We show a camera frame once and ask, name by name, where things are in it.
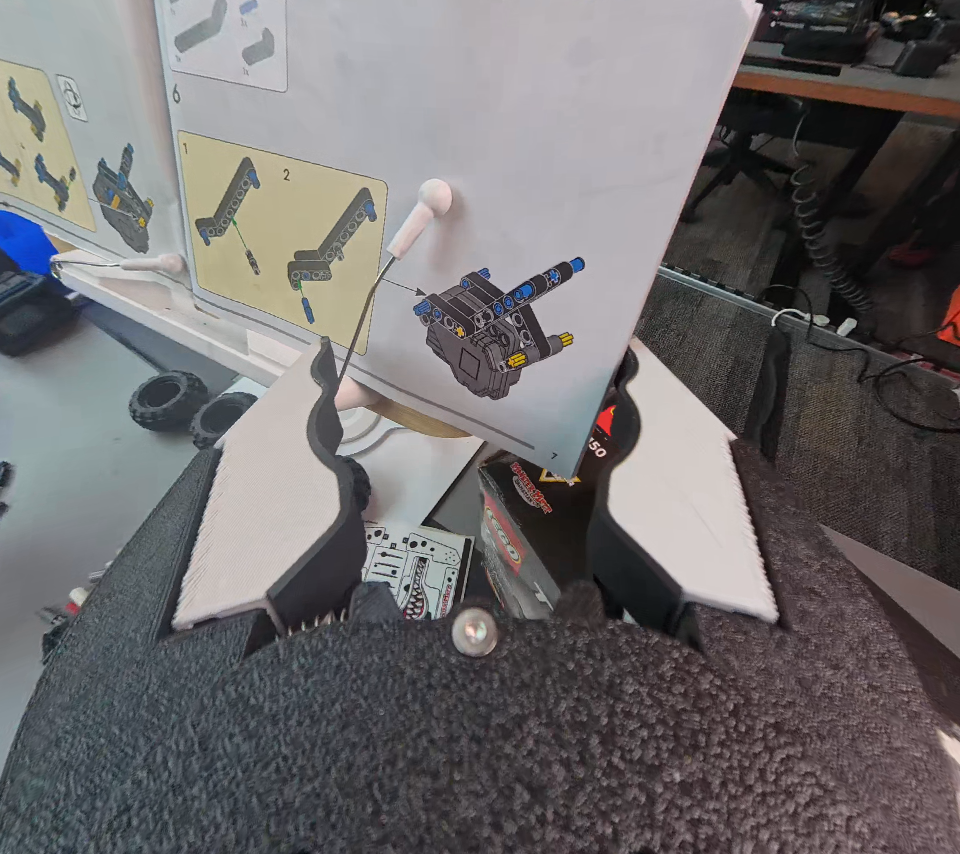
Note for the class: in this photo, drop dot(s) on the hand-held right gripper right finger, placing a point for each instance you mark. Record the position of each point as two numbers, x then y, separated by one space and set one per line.
690 509

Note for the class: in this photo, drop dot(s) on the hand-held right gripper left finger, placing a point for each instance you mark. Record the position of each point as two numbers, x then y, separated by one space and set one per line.
262 509

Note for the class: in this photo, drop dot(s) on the grey desk partition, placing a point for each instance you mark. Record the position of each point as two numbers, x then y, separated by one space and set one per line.
862 419

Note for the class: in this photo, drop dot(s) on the neighbouring wooden edged desk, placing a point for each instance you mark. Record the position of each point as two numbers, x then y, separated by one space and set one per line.
862 90

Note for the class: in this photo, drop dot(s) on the black toy tyre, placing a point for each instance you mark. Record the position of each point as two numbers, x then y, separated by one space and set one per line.
166 402
360 486
221 419

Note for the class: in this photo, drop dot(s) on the toy truck set box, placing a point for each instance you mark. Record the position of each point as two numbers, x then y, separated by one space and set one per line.
525 531

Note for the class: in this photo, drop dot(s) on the white sticker sheet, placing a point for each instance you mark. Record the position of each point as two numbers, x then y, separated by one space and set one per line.
420 569

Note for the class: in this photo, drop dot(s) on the white wooden book stand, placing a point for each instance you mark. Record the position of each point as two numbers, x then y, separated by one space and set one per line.
187 321

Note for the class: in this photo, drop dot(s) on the pile of mixed toy bricks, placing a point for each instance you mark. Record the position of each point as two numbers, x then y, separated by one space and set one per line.
75 603

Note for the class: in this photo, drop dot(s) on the instruction booklet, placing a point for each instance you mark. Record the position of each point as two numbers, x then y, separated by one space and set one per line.
525 118

